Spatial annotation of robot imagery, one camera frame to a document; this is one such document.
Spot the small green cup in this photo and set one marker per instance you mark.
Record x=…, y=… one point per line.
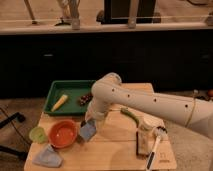
x=38, y=135

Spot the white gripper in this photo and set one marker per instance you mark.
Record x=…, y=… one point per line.
x=90, y=115

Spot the black-edged white block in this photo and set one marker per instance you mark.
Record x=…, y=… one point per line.
x=144, y=133

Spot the blue cloth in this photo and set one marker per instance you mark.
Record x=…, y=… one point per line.
x=48, y=157

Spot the dark grape bunch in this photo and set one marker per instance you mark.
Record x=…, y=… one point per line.
x=85, y=99

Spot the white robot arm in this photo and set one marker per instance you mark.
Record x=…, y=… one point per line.
x=192, y=113

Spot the black stand legs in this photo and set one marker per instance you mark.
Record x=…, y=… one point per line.
x=10, y=130

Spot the white dish brush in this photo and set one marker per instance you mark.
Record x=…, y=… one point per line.
x=160, y=133

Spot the yellow corn cob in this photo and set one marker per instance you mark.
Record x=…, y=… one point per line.
x=59, y=103

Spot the red bowl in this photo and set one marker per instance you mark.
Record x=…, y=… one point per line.
x=63, y=133

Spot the green bean pod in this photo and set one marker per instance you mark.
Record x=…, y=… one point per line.
x=127, y=113

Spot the green tray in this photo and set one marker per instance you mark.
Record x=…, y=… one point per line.
x=74, y=90

